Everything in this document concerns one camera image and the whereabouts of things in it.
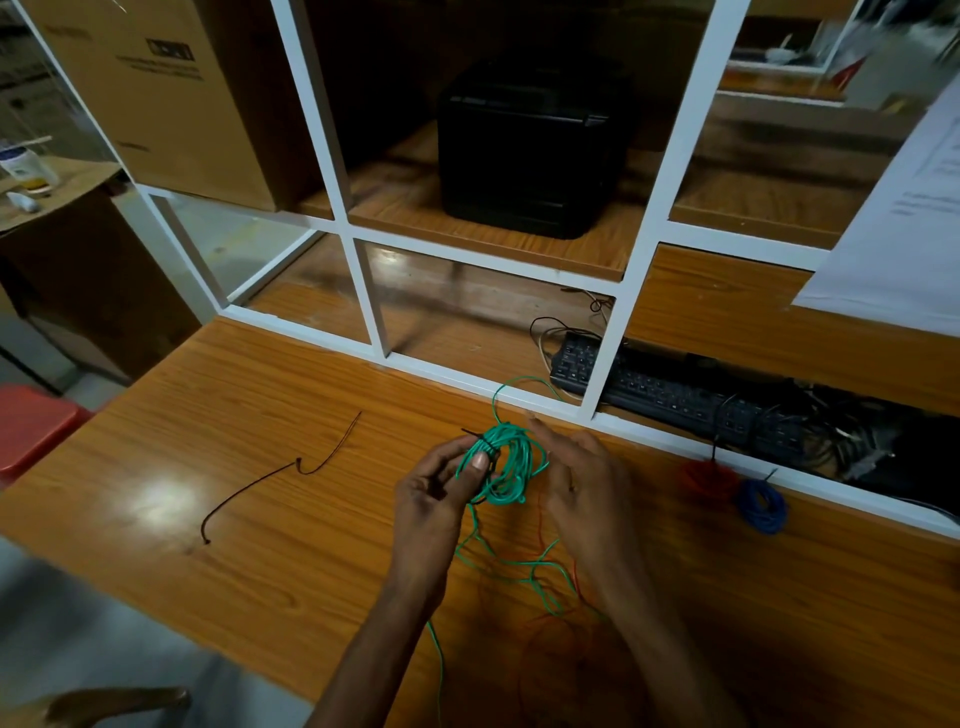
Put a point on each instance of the person's right hand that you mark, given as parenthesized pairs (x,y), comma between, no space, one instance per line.
(596,510)

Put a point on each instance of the person's left hand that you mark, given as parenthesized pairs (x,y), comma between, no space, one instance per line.
(424,525)

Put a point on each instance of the person's left thumb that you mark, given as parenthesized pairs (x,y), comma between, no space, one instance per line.
(469,472)

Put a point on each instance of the person's left forearm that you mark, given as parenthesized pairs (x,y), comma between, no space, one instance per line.
(375,660)

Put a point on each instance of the person's right forearm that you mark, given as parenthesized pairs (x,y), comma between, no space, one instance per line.
(667,660)

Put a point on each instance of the black computer keyboard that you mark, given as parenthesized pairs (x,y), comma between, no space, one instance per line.
(667,390)

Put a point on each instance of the wooden shelf board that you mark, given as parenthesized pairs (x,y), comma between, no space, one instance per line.
(420,199)

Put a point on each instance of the black plastic box appliance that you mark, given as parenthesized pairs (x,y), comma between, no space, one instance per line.
(532,142)

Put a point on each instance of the brown chair armrest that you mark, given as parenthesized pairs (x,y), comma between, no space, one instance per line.
(112,705)

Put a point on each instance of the red plastic stool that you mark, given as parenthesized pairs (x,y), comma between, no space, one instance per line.
(34,427)

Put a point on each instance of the large cardboard box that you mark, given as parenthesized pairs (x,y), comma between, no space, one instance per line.
(172,97)

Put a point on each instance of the white paper sheet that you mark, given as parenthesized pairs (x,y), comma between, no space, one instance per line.
(892,240)

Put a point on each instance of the brown cardboard sheet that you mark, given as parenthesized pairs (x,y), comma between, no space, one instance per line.
(71,184)

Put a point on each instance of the small white tube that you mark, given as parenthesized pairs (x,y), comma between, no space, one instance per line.
(22,202)

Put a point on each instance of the white plastic jar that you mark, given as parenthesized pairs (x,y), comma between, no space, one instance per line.
(26,169)

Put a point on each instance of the white metal partition frame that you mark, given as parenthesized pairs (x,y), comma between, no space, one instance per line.
(671,187)

